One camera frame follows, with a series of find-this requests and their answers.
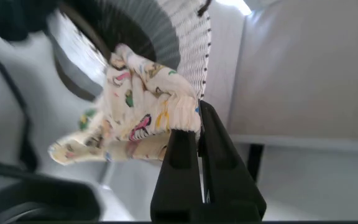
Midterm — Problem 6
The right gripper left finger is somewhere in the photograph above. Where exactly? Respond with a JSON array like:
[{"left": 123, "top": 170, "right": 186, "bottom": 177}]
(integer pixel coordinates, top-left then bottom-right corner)
[{"left": 150, "top": 129, "right": 205, "bottom": 223}]

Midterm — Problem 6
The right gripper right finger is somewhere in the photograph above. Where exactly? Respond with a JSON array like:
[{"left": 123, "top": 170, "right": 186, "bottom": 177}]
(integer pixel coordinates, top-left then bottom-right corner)
[{"left": 198, "top": 99, "right": 267, "bottom": 223}]

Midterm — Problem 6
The cream printed garment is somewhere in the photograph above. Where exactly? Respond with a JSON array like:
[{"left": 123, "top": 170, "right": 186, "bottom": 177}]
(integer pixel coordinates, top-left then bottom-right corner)
[{"left": 47, "top": 43, "right": 202, "bottom": 166}]

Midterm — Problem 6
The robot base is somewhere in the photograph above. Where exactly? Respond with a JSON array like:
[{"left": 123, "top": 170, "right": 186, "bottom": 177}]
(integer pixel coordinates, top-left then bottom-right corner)
[{"left": 0, "top": 160, "right": 101, "bottom": 223}]

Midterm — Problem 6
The white laundry basket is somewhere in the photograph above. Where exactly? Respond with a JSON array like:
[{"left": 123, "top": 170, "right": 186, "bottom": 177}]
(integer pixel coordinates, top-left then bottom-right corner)
[{"left": 47, "top": 0, "right": 213, "bottom": 103}]

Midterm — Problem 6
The black cable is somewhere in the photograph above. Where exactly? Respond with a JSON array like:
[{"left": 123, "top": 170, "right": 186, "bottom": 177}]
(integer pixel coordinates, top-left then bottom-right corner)
[{"left": 0, "top": 53, "right": 40, "bottom": 174}]

